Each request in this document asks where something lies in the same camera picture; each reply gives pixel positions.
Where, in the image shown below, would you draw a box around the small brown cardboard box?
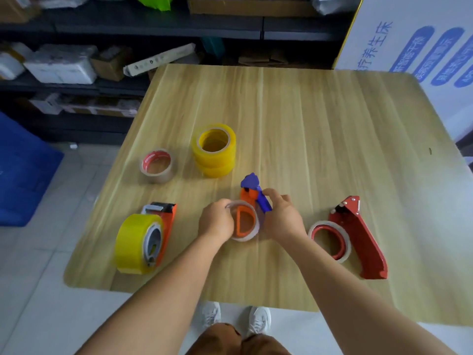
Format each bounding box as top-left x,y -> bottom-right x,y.
90,46 -> 133,82

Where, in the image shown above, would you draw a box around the orange tape dispenser grey roller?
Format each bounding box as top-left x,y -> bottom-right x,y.
141,202 -> 177,266

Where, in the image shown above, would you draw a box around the long white carton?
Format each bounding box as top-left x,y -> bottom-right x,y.
123,43 -> 196,77

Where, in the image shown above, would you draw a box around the white wrapped package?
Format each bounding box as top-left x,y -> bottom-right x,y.
0,42 -> 33,80

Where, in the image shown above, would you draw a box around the large flat cardboard box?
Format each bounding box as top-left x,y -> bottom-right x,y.
186,0 -> 319,17

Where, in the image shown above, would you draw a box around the person's left white shoe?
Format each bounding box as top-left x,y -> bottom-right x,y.
201,301 -> 221,330

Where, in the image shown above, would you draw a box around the person's right hand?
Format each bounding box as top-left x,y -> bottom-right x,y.
260,188 -> 307,243

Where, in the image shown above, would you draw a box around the white foam box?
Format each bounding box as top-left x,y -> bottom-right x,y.
24,44 -> 98,85

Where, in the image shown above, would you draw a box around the person's left hand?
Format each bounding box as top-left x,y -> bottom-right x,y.
198,199 -> 235,245

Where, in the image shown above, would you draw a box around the brown tape roll red core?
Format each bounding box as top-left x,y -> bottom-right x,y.
140,149 -> 174,184

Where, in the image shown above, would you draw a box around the green plastic bag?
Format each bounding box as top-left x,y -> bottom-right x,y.
137,0 -> 174,11

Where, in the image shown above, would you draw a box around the clear tape roll red core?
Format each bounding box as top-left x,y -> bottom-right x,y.
308,220 -> 351,264

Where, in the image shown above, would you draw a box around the row of flat white boxes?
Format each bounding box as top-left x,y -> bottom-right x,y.
30,93 -> 142,119

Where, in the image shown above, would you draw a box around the large white blue-printed carton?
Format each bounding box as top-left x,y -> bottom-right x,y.
333,0 -> 473,142

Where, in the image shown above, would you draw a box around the person's right forearm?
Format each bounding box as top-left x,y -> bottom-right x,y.
277,233 -> 459,355

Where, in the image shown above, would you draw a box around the clear plastic bag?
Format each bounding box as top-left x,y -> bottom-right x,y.
37,0 -> 91,9

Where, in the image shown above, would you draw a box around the person's left forearm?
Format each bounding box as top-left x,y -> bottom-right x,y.
76,233 -> 226,355

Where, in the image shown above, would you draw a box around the wide yellow tape roll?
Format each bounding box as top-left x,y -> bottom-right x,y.
114,213 -> 164,275

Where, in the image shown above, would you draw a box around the black metal shelf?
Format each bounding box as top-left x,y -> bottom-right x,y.
0,7 -> 355,144

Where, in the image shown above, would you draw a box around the grey plastic bag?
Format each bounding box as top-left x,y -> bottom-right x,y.
310,0 -> 362,15

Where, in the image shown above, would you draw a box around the person's white shoe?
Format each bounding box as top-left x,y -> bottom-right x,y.
247,306 -> 272,337
201,301 -> 221,330

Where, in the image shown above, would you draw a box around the thin clear tape roll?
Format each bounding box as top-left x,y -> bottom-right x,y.
225,200 -> 260,242

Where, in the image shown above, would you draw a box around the worn brown cardboard box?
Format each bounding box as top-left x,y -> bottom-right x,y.
0,0 -> 41,24

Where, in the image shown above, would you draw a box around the orange blue-handled tape dispenser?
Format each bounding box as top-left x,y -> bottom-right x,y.
236,173 -> 273,237

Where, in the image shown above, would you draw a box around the person's brown shorts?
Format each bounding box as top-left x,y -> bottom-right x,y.
185,323 -> 292,355

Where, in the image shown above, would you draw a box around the person's right white shoe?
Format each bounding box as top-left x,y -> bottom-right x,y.
247,306 -> 272,337

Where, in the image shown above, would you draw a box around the red metal tape dispenser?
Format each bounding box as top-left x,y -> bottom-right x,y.
328,196 -> 389,280

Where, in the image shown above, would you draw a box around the blue plastic crate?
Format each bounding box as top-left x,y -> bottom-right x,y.
0,111 -> 64,228

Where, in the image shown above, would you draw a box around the flattened brown cardboard box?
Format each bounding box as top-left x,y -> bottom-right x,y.
238,48 -> 289,67

